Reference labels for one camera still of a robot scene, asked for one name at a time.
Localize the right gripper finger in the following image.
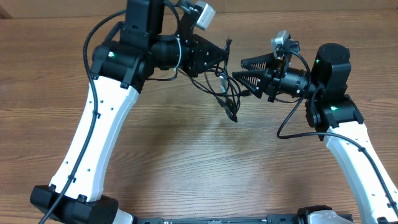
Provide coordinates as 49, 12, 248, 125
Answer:
232, 68, 271, 99
241, 53, 275, 70

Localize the black usb cable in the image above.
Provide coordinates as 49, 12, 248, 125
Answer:
178, 37, 252, 123

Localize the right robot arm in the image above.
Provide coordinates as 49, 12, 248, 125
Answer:
233, 39, 397, 223

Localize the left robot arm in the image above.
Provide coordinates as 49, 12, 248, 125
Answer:
30, 1, 228, 223

